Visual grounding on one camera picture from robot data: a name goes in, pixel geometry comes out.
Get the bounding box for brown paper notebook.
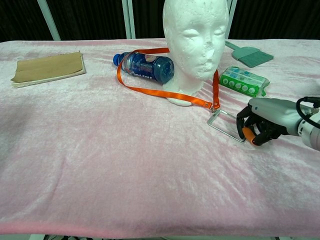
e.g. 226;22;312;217
10;51;87;89

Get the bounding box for white foam mannequin head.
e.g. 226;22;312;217
162;0;230;107

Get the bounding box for green hand brush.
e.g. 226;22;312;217
224;40;275;69

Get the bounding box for white partition frame post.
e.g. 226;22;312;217
226;0;238;40
36;0;62;42
121;0;136;40

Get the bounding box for blue plastic drink bottle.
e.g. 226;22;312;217
112;51;175;85

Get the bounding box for orange lanyard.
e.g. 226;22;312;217
116;47;221;111

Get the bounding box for green tissue pack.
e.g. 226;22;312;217
219;66;272;99

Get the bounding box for clear badge holder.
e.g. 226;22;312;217
206;108;248;144

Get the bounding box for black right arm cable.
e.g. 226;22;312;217
295;96;320;130

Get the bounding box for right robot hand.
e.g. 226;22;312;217
236;97;305;147

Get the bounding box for pink fleece table cloth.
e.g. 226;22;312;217
0;37;320;239

